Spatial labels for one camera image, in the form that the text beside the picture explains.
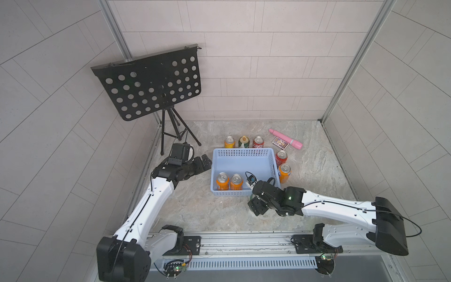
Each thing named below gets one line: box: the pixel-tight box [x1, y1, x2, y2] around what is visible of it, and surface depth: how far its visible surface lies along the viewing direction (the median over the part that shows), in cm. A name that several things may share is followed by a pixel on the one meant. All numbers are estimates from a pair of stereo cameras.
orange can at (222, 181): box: [216, 172, 230, 191], surface depth 82 cm
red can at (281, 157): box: [275, 149, 288, 167], surface depth 90 cm
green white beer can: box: [238, 135, 250, 149], surface depth 96 cm
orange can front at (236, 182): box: [230, 173, 244, 191], surface depth 81 cm
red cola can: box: [251, 135, 265, 149], surface depth 96 cm
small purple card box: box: [271, 136, 290, 150], surface depth 107 cm
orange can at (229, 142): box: [224, 135, 236, 149], surface depth 96 cm
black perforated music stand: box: [91, 44, 203, 156], surface depth 75 cm
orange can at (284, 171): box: [278, 162, 292, 184], surface depth 85 cm
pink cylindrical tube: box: [268, 128, 304, 150], surface depth 106 cm
